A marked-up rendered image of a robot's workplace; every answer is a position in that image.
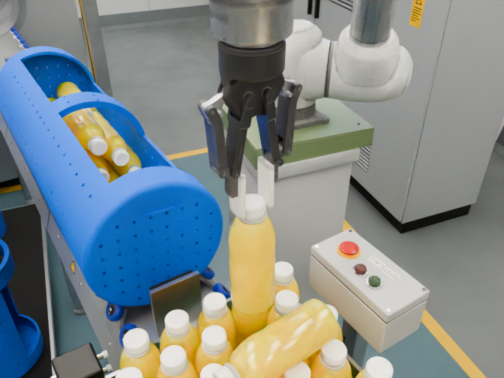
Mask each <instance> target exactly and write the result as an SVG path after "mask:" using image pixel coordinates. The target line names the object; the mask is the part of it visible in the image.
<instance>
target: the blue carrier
mask: <svg viewBox="0 0 504 378"><path fill-rule="evenodd" d="M57 65H58V66H57ZM38 77H39V78H38ZM64 82H72V83H74V84H76V85H77V87H78V88H79V89H80V90H81V91H82V92H77V93H73V94H68V95H65V96H63V97H60V98H58V99H56V100H54V101H53V102H50V101H49V99H48V98H57V95H56V89H57V88H58V86H59V85H60V84H61V83H64ZM51 95H52V96H51ZM94 107H95V108H96V109H97V110H98V111H99V112H100V114H101V115H102V116H103V117H104V118H105V119H106V120H107V121H108V122H109V123H110V124H111V125H112V126H113V127H114V129H115V130H116V131H117V132H118V133H119V135H120V136H121V137H122V138H123V139H124V141H125V142H126V143H127V144H128V145H129V146H130V147H131V149H132V150H133V151H134V152H135V153H136V155H137V156H138V157H139V159H140V161H141V164H142V169H138V170H135V171H133V172H129V173H127V174H125V175H123V176H120V177H119V178H117V179H116V180H114V181H112V182H111V183H108V182H107V180H106V179H105V178H104V176H103V175H102V173H101V172H100V170H99V169H98V168H97V167H96V165H95V163H94V162H93V161H92V159H91V158H90V157H89V155H88V154H87V152H86V151H85V149H84V148H83V147H82V146H81V144H80V143H79V141H78V140H77V138H76V137H75V136H74V134H73V133H72V132H71V130H70V128H69V127H68V126H67V125H66V123H65V122H64V120H63V119H62V118H63V117H65V116H66V115H68V114H70V113H73V112H75V111H77V110H82V109H86V108H94ZM0 110H1V113H2V115H3V116H4V119H5V121H6V122H7V125H8V127H9V128H10V131H11V133H12V134H13V137H14V139H15V140H16V143H17V145H18V146H19V149H20V151H21V152H22V155H23V157H24V158H25V161H26V163H27V164H28V167H29V169H30V170H31V173H32V175H33V176H34V179H35V181H36V182H37V185H38V187H39V188H40V191H41V193H42V194H43V197H44V198H45V200H46V202H47V204H48V206H49V208H50V210H51V212H52V214H53V216H54V218H55V220H56V222H57V224H58V226H59V228H60V230H61V232H62V234H63V236H64V238H65V240H66V242H67V244H68V246H69V248H70V250H71V252H72V254H73V256H74V258H75V260H76V262H77V264H78V266H79V268H80V270H81V272H82V274H83V276H84V278H85V280H86V282H87V284H88V285H89V287H90V288H91V290H92V291H93V292H94V293H95V294H96V295H97V296H99V297H100V298H102V299H103V300H105V301H107V302H109V303H112V304H114V305H121V306H128V307H136V306H143V305H150V304H151V301H150V296H149V291H150V287H152V286H154V285H156V284H159V283H161V282H163V281H166V280H168V279H170V278H173V277H175V276H177V275H180V274H182V273H184V272H187V271H190V270H192V272H195V271H198V272H199V275H201V274H202V273H203V271H204V270H205V269H206V267H207V266H208V265H209V263H210V262H211V261H212V259H213V257H214V255H215V254H216V252H217V249H218V247H219V244H220V242H221V237H222V233H223V216H222V212H221V208H220V206H219V204H218V202H217V200H216V199H215V198H214V196H213V195H212V194H211V193H210V192H209V191H208V190H207V189H206V188H205V187H204V186H203V185H202V184H201V183H200V182H199V181H198V180H197V179H196V178H195V177H194V176H192V175H191V174H190V173H188V172H185V171H184V170H181V169H178V168H177V167H176V166H175V165H174V164H173V163H172V162H171V161H170V160H169V159H168V157H167V156H166V155H165V154H164V153H163V152H162V151H161V150H160V149H159V148H158V147H157V146H156V145H155V144H154V143H153V142H152V141H151V140H150V139H149V138H148V137H147V136H146V135H145V132H144V130H143V127H142V125H141V124H140V122H139V121H138V120H137V118H136V117H135V116H134V115H133V114H132V113H131V112H130V111H129V110H128V109H127V108H126V107H125V106H124V105H123V104H122V103H120V102H119V101H117V100H116V99H114V98H113V97H110V96H108V95H106V93H105V92H104V91H103V90H102V89H101V88H100V87H99V86H98V85H97V84H96V83H95V81H94V78H93V76H92V75H91V73H90V72H89V70H88V69H87V68H86V67H85V66H84V65H83V64H82V63H81V62H80V61H79V60H78V59H77V58H76V57H75V56H73V55H71V54H70V53H69V52H66V51H64V50H63V49H59V48H55V47H51V46H35V47H31V48H28V49H24V50H23V51H20V52H18V53H17V54H15V55H13V56H12V57H11V58H10V59H8V60H7V62H6V63H5V64H4V65H3V67H2V68H1V70H0Z"/></svg>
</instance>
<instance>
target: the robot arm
mask: <svg viewBox="0 0 504 378"><path fill-rule="evenodd" d="M294 2H295V0H209V9H210V24H211V33H212V35H213V36H214V37H215V38H217V39H218V40H219V41H218V42H217V46H218V64H219V71H220V85H219V86H218V89H217V94H216V95H215V96H214V97H213V98H211V99H210V100H208V101H206V100H200V101H199V103H198V104H197V106H198V108H199V111H200V112H201V114H202V116H203V118H204V122H205V134H206V140H207V147H208V159H209V165H210V169H211V170H212V171H213V172H215V173H216V174H217V175H218V176H219V177H220V178H221V179H225V191H226V194H228V195H229V197H230V210H231V211H232V212H233V213H234V214H235V215H236V216H237V217H238V218H239V219H240V220H241V221H243V220H245V203H246V175H244V174H243V173H242V172H241V168H242V160H243V155H244V150H245V141H246V136H247V131H248V128H249V127H250V126H251V119H252V118H253V117H254V116H256V120H257V124H258V128H259V137H260V142H261V146H262V154H263V156H265V158H264V157H263V156H260V157H258V195H260V196H262V197H263V198H264V199H265V201H266V206H267V207H268V208H269V209H273V208H274V182H276V181H277V180H278V167H281V166H282V165H283V164H284V160H282V159H281V158H282V157H283V156H284V155H286V156H289V155H290V154H291V153H292V148H293V135H294V130H298V129H301V128H307V127H310V126H314V125H324V124H328V123H329V117H328V116H327V115H324V114H322V113H321V112H319V111H318V110H317V109H316V100H317V99H320V98H331V99H335V100H340V101H352V102H368V103H373V102H382V101H388V100H391V99H394V98H397V97H399V96H400V95H401V94H403V93H404V92H405V91H406V90H407V88H408V85H409V84H410V79H411V76H412V72H413V61H412V59H411V56H410V54H409V53H408V51H407V50H406V49H405V48H404V47H403V46H399V38H398V35H397V34H396V32H395V31H394V29H393V28H392V23H393V20H394V16H395V10H396V6H397V3H398V0H353V6H352V17H351V23H350V25H348V26H347V27H346V28H345V29H344V30H343V31H342V32H341V33H340V37H339V39H338V41H332V42H331V41H330V40H327V39H325V38H323V33H322V32H321V30H320V29H319V28H318V27H317V26H316V25H314V24H313V23H311V22H309V21H307V20H304V19H293V18H294ZM224 104H225V105H226V106H227V107H228V113H227V118H228V121H229V124H228V129H227V135H226V145H225V138H224V125H223V122H222V119H221V117H222V116H223V115H224V114H223V109H222V108H223V105H224Z"/></svg>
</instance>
